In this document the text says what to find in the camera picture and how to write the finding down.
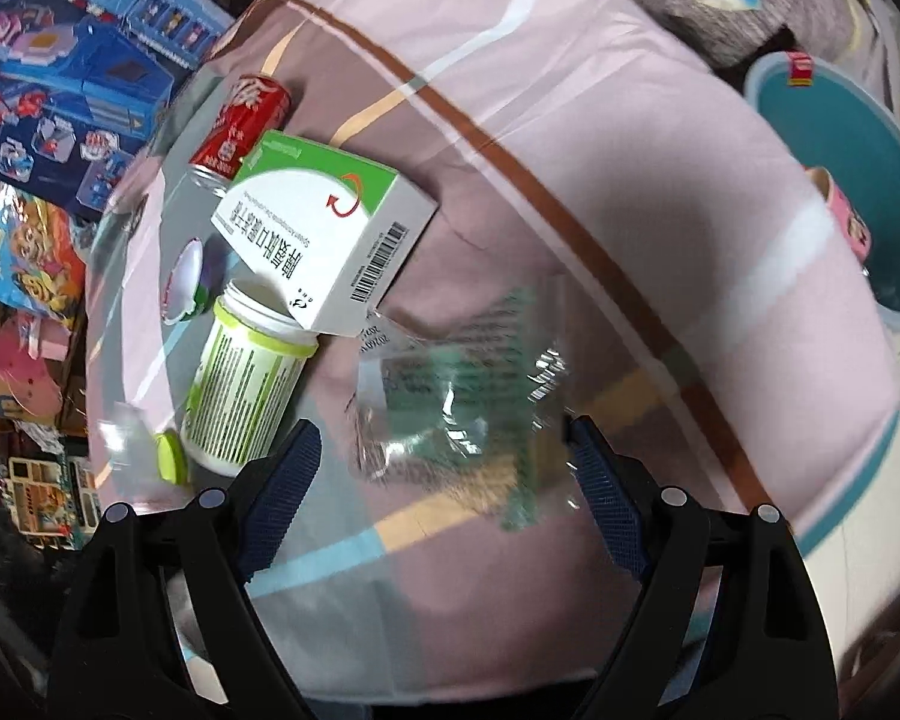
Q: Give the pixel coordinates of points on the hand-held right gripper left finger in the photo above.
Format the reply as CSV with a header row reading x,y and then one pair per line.
x,y
285,495

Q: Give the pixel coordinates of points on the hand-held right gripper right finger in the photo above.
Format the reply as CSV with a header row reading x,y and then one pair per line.
x,y
607,487

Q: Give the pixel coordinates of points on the white bottle green label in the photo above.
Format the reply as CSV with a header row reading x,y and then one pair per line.
x,y
240,382

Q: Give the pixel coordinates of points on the clear plastic packet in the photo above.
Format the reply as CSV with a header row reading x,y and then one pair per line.
x,y
450,405

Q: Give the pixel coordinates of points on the green white medicine box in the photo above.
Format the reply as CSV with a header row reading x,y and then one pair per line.
x,y
307,240

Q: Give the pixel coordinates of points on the red soda can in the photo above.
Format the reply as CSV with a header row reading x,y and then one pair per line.
x,y
244,120

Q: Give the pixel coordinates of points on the teal plastic bin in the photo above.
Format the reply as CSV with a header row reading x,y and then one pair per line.
x,y
817,112

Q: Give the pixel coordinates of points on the lime green bottle lid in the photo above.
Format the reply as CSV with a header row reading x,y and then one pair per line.
x,y
171,457

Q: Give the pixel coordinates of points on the pink toy package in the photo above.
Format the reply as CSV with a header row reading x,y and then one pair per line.
x,y
15,367

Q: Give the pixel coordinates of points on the cartoon dog toy box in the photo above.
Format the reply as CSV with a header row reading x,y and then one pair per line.
x,y
22,255

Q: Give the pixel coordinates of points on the blue toy box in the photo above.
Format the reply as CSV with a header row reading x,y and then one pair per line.
x,y
82,90

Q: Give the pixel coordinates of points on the grey patterned cloth bundle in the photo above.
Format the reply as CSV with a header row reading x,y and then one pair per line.
x,y
720,7

